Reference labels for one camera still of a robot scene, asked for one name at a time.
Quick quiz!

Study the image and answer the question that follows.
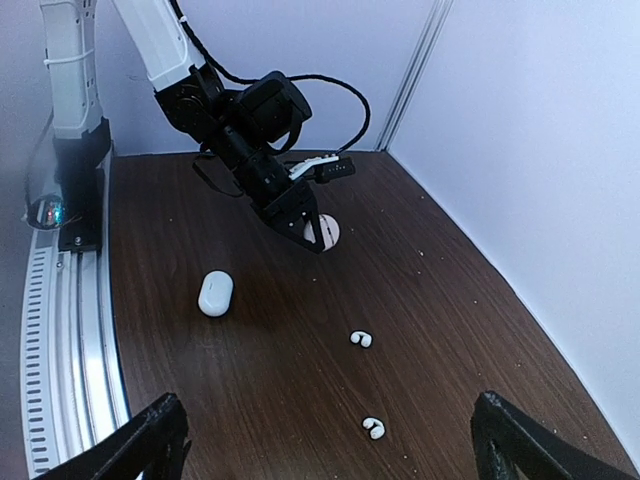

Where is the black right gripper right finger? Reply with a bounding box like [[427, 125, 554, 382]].
[[470, 391, 631, 479]]

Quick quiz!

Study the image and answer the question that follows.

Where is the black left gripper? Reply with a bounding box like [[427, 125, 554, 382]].
[[251, 180, 325, 254]]

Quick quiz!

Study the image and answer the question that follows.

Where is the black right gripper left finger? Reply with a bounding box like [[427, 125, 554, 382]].
[[39, 393, 191, 479]]

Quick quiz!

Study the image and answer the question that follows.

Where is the pink earbud charging case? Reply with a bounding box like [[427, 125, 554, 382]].
[[303, 214, 340, 251]]

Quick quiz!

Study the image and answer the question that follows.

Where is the white clip-on earbud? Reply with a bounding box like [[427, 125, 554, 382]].
[[349, 330, 373, 348], [361, 417, 386, 440]]

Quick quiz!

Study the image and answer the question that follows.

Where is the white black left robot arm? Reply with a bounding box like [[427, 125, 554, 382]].
[[40, 1, 326, 253]]

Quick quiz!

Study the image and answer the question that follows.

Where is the white oval charging case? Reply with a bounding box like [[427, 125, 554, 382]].
[[198, 270, 234, 317]]

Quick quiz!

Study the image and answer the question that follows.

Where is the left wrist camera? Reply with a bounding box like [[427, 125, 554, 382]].
[[285, 155, 356, 185]]

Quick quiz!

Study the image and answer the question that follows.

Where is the aluminium front frame rail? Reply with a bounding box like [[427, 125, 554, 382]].
[[19, 149, 131, 479]]

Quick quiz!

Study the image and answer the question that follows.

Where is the black left braided cable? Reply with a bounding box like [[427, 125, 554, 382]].
[[169, 0, 372, 156]]

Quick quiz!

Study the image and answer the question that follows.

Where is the left aluminium corner post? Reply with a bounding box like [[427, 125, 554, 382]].
[[374, 0, 455, 151]]

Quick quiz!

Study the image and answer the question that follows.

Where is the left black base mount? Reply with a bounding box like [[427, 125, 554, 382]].
[[53, 117, 111, 252]]

